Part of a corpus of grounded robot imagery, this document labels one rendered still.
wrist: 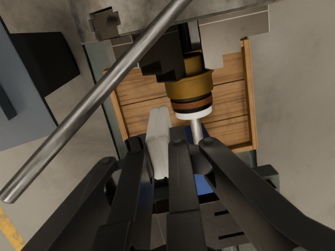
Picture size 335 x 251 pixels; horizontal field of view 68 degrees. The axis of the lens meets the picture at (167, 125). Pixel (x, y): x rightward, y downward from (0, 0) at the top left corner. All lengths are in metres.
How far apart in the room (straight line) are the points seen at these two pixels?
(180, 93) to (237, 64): 0.29
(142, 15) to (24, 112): 0.67
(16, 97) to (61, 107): 0.81
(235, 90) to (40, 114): 0.60
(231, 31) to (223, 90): 0.28
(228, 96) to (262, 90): 1.04
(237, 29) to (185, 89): 0.12
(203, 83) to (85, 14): 0.20
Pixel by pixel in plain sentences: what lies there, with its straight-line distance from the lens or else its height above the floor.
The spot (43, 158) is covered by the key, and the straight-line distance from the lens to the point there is 0.19.
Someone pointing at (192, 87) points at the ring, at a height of 1.12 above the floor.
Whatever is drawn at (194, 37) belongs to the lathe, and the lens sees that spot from 0.66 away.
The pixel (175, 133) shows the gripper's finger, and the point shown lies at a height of 1.35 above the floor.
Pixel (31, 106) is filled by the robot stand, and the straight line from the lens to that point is 0.88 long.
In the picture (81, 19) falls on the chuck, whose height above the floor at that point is 1.17.
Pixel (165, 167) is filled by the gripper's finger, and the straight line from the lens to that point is 0.16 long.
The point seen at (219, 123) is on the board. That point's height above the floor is 0.89.
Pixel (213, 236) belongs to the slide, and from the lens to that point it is 0.80.
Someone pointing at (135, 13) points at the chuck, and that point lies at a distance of 0.29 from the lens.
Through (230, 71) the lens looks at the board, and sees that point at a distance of 0.67.
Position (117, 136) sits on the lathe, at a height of 0.54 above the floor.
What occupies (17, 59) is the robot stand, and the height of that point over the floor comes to 0.75.
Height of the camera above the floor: 1.51
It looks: 68 degrees down
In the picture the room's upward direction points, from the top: 170 degrees clockwise
